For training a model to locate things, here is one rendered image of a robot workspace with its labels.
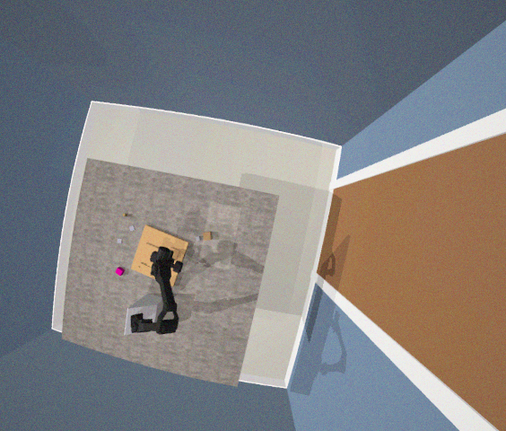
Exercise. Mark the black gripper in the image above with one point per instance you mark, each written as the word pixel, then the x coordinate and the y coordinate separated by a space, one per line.
pixel 177 267

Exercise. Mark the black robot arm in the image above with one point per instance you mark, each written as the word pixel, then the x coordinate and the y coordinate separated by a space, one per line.
pixel 162 276

